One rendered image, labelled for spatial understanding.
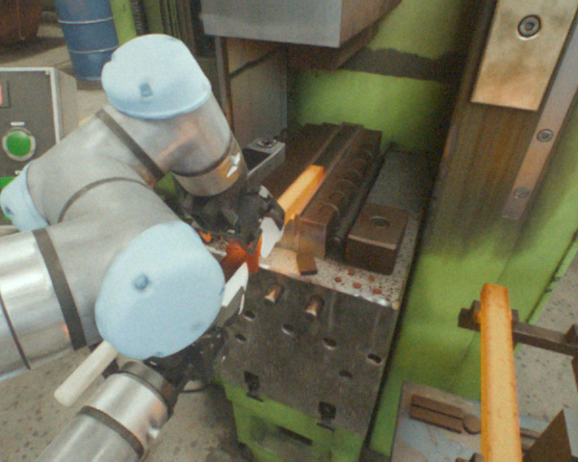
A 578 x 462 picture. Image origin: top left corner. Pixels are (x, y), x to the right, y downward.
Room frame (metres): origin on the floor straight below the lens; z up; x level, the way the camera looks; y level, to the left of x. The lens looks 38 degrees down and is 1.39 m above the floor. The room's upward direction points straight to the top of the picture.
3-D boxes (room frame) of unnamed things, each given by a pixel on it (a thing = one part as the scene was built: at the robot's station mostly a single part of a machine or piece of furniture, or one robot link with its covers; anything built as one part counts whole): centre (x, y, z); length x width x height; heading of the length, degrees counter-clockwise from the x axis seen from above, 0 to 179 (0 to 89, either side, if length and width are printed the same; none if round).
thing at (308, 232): (0.77, -0.05, 0.96); 0.42 x 0.20 x 0.09; 157
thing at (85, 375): (0.63, 0.38, 0.62); 0.44 x 0.05 x 0.05; 157
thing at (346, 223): (0.69, -0.15, 0.95); 0.34 x 0.03 x 0.03; 157
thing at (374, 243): (0.56, -0.16, 0.95); 0.12 x 0.08 x 0.06; 157
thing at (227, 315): (0.33, 0.09, 1.02); 0.09 x 0.05 x 0.02; 154
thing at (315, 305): (0.46, -0.04, 0.87); 0.04 x 0.03 x 0.03; 157
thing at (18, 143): (0.64, 0.47, 1.09); 0.05 x 0.03 x 0.04; 67
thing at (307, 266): (0.52, -0.03, 0.92); 0.04 x 0.03 x 0.01; 9
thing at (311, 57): (0.80, -0.09, 1.24); 0.30 x 0.07 x 0.06; 157
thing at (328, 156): (0.76, -0.08, 0.99); 0.42 x 0.05 x 0.01; 157
